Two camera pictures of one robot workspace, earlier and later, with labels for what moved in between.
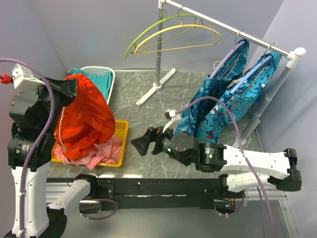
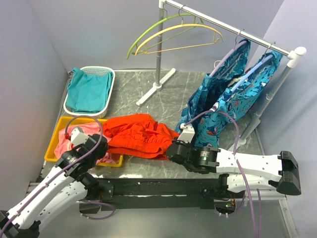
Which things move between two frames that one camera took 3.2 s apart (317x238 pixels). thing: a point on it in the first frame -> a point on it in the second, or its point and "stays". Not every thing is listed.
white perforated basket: x=99 y=71 stays
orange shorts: x=84 y=122 -> x=138 y=136
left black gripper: x=67 y=88 -> x=104 y=150
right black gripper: x=152 y=134 -> x=187 y=144
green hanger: x=135 y=40 stays
